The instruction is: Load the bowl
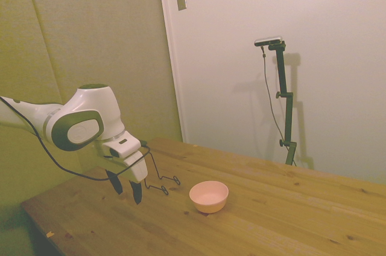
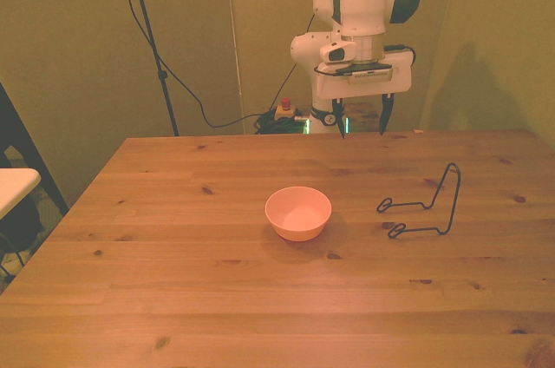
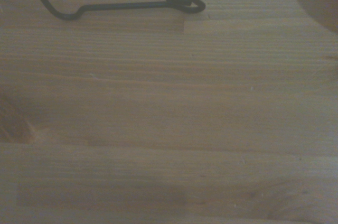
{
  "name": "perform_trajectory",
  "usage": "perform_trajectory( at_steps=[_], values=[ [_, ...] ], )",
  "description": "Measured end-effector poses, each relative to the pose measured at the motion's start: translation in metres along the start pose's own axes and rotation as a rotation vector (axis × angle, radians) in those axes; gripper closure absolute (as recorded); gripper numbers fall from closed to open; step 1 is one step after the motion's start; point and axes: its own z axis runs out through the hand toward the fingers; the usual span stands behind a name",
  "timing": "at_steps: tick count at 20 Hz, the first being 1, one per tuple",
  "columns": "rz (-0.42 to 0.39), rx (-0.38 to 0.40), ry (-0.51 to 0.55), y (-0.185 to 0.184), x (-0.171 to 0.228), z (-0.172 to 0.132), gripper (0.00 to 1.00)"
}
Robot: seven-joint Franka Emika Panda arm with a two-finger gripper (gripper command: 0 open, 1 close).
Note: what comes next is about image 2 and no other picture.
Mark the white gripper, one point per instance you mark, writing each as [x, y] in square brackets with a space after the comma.
[368, 87]

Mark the pink plastic bowl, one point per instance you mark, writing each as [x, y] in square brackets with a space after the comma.
[303, 229]

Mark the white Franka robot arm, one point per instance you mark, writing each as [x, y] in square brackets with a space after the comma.
[362, 3]

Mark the red emergency stop button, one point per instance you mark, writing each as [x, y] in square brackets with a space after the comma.
[285, 103]

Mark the white side table top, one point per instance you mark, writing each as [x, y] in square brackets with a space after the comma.
[17, 185]

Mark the dark wrist camera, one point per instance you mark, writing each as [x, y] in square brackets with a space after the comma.
[368, 75]

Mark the black camera stand pole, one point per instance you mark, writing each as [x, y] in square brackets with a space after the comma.
[149, 34]

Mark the black furniture frame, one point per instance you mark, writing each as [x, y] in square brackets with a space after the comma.
[21, 133]

